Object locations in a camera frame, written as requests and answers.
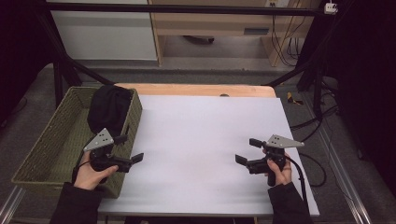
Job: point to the black curtain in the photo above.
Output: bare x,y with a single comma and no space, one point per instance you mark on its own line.
18,46
367,77

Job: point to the light wooden desk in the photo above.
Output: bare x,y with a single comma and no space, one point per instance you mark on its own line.
202,26

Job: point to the white board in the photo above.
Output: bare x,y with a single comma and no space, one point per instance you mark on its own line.
193,140

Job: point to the white cabinet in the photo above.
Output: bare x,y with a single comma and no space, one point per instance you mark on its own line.
106,37

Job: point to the black metal frame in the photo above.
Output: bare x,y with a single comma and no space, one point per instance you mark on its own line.
186,8

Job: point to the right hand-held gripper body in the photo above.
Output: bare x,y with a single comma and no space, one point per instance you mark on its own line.
280,142

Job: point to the black knit vest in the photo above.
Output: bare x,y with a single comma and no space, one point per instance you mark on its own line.
109,105

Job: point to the small white camera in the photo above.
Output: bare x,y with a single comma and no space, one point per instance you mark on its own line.
330,8

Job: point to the person's left hand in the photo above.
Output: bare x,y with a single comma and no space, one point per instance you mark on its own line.
88,177

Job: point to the person's right hand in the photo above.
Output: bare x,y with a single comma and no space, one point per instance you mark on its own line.
283,175

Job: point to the yellow and black tape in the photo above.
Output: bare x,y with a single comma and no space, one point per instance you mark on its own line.
291,98

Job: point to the green woven basket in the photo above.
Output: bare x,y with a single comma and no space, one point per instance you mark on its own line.
56,146

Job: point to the aluminium floor rail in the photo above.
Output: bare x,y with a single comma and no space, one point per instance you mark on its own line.
342,180
9,205

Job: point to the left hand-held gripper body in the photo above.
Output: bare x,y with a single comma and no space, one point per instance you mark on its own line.
99,141

